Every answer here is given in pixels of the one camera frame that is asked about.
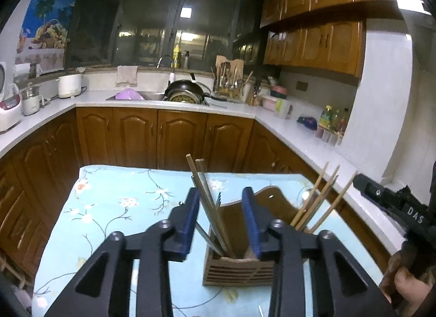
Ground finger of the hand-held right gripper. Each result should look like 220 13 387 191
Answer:
352 173 409 209

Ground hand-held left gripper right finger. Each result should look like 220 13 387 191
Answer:
242 187 397 317

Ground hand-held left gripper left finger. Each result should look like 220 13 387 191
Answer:
44 188 201 317

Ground metal utensil handle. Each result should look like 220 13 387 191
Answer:
195 223 223 254

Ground wooden utensil holder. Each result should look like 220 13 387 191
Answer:
202 185 309 287

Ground person's right hand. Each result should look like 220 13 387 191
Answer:
379 251 436 317

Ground pink spice jar set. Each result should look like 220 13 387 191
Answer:
315 126 344 147

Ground blue floral tablecloth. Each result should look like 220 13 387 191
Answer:
32 164 385 317

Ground dark sauce bottle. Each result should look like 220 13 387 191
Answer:
332 108 350 135

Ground yellow cooking oil bottle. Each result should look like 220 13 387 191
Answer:
318 105 334 130

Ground dark blue small object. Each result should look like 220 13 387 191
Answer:
296 115 317 130

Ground wooden base cabinets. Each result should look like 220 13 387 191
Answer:
0 106 399 277

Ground white container green label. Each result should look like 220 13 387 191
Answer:
274 99 293 119

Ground knife block with scissors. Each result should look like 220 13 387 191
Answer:
246 77 263 106

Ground steel sink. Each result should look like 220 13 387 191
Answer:
105 90 171 102

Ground pink lidded container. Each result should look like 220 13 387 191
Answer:
262 86 288 111

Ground black wok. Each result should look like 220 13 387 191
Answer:
164 72 227 105

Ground purple plastic basin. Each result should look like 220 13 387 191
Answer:
115 88 145 101

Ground kitchen faucet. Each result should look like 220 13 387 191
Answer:
157 54 176 83

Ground wooden countertop cutlery rack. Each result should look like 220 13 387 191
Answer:
211 55 245 97

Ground beige hanging towel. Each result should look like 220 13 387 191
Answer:
115 65 138 88

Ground white electric pot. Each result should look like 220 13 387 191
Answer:
56 74 83 99

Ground steel range hood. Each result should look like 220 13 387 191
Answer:
395 0 436 76

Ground dark kitchen window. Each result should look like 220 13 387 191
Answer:
66 0 266 69

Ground white and pink appliance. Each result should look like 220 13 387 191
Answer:
0 82 22 133

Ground white rice cooker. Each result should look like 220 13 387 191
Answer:
0 62 8 100

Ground fruit and palm wall poster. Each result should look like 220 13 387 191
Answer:
16 0 80 72

